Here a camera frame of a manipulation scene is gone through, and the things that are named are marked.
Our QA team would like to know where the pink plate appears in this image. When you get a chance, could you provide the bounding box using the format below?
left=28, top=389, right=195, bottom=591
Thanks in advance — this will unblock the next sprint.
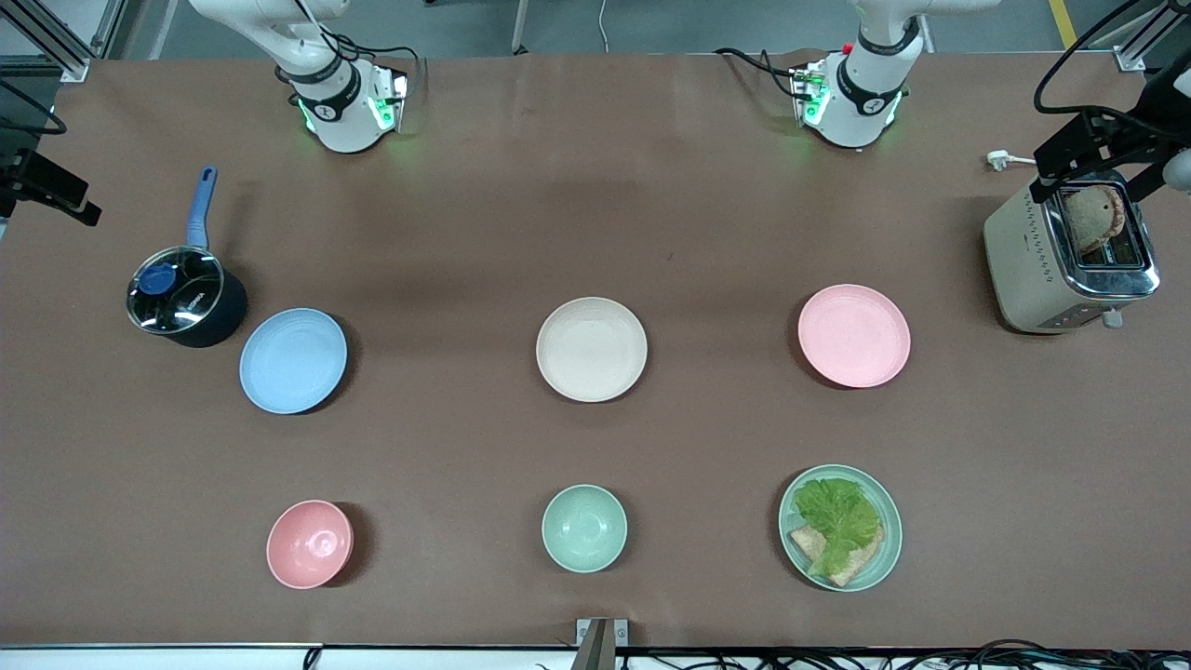
left=797, top=284, right=912, bottom=389

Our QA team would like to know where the blue plate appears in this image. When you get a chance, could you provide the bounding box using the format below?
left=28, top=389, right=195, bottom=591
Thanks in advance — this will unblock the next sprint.
left=239, top=308, right=348, bottom=415

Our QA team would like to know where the toasted bread slice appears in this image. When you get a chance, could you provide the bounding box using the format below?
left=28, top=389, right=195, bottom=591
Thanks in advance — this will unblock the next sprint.
left=1061, top=184, right=1128, bottom=258

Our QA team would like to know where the beige and chrome toaster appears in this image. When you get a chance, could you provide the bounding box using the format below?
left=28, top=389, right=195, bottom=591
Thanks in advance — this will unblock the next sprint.
left=984, top=167, right=1161, bottom=334

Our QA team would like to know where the glass lid with blue knob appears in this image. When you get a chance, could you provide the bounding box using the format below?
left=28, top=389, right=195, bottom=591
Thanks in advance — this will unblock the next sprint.
left=127, top=246, right=225, bottom=333

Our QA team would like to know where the green plate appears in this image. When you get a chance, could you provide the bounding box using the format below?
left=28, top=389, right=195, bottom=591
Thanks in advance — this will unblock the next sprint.
left=779, top=464, right=903, bottom=593

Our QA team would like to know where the green lettuce leaf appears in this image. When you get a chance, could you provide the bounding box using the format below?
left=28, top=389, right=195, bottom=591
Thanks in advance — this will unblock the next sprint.
left=793, top=477, right=882, bottom=578

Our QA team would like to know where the pink bowl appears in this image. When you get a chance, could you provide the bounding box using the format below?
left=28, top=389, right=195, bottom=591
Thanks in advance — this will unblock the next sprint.
left=266, top=500, right=355, bottom=590

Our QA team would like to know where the brown bread slice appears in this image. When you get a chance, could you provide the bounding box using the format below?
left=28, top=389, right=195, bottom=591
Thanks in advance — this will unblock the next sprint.
left=789, top=523, right=886, bottom=588

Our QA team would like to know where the beige plate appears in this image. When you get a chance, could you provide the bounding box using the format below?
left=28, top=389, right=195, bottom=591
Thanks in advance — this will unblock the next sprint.
left=536, top=297, right=649, bottom=403

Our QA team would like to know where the green bowl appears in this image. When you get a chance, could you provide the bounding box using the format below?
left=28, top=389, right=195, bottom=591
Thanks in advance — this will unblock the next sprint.
left=542, top=484, right=628, bottom=573

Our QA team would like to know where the aluminium frame profile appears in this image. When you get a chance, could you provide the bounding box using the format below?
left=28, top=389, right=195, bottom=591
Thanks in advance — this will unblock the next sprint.
left=1112, top=0, right=1191, bottom=74
left=0, top=0, right=124, bottom=84

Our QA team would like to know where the black cable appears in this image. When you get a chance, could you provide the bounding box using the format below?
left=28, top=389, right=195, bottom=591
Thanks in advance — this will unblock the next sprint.
left=1034, top=0, right=1175, bottom=118
left=714, top=47, right=803, bottom=100
left=321, top=33, right=427, bottom=99
left=0, top=82, right=68, bottom=137
left=940, top=638, right=1080, bottom=670

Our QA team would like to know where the dark pot with blue handle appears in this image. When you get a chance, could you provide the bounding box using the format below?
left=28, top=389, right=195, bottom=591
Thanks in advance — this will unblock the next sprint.
left=127, top=166, right=248, bottom=349

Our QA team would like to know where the grey metal bracket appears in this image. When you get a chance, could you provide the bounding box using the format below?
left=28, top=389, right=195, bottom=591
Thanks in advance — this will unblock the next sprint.
left=575, top=618, right=629, bottom=670

